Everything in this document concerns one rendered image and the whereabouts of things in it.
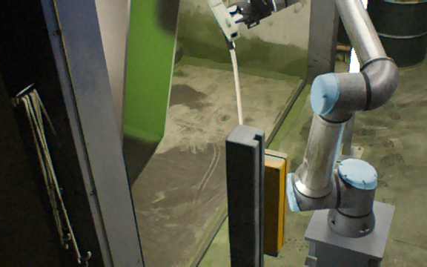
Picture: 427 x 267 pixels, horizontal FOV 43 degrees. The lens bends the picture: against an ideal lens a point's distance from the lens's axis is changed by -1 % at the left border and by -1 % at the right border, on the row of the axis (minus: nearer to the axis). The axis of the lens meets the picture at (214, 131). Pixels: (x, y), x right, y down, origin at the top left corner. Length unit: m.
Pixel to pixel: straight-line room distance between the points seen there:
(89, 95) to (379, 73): 0.81
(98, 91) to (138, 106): 1.61
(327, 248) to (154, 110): 1.26
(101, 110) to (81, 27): 0.24
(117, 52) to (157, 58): 0.71
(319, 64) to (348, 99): 2.73
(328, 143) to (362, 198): 0.44
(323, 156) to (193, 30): 2.93
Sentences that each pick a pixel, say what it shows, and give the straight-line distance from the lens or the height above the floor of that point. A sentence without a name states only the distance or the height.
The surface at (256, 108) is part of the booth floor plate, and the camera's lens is 4.02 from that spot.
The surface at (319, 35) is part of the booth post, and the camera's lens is 4.19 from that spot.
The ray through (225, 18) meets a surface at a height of 1.44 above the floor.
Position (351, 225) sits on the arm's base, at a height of 0.69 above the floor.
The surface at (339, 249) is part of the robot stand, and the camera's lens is 2.21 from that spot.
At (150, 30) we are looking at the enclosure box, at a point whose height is 1.11.
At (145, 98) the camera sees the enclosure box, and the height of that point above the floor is 0.71.
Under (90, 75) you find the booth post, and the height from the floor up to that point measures 1.59.
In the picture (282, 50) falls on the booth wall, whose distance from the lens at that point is 4.33.
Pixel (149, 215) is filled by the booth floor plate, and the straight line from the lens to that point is 3.19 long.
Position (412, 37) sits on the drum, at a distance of 4.63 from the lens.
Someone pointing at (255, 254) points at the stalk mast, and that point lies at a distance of 1.17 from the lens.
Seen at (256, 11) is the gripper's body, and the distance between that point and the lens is 2.08.
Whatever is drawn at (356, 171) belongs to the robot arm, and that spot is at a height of 0.91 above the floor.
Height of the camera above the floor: 2.22
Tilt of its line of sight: 35 degrees down
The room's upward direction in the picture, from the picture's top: 3 degrees counter-clockwise
